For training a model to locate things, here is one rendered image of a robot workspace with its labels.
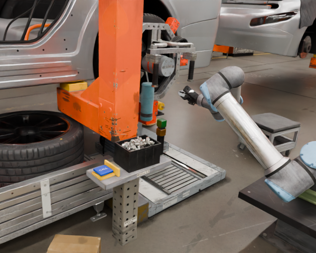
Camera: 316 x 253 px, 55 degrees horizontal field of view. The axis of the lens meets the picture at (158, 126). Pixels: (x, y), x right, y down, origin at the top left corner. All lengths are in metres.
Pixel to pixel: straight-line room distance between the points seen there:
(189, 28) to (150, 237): 1.65
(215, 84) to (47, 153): 0.95
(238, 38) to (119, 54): 3.14
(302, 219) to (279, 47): 3.09
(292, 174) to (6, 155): 1.40
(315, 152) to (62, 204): 1.30
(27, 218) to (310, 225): 1.37
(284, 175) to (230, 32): 3.21
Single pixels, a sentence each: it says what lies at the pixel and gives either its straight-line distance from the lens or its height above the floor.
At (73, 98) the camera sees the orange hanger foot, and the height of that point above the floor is 0.66.
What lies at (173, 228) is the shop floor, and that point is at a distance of 1.90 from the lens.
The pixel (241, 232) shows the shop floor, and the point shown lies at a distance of 1.98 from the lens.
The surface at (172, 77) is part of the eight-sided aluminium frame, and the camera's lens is 2.35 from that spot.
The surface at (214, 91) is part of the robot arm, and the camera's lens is 1.62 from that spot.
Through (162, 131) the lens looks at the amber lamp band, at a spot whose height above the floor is 0.60.
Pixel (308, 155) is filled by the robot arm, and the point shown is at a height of 0.61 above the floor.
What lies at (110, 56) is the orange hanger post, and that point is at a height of 0.97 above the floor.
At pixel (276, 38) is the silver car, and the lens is 4.41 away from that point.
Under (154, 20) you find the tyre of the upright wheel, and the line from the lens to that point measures 2.26.
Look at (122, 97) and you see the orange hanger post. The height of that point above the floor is 0.77.
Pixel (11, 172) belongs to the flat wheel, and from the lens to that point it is 1.73.
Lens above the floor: 1.20
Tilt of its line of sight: 21 degrees down
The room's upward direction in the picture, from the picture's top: 4 degrees clockwise
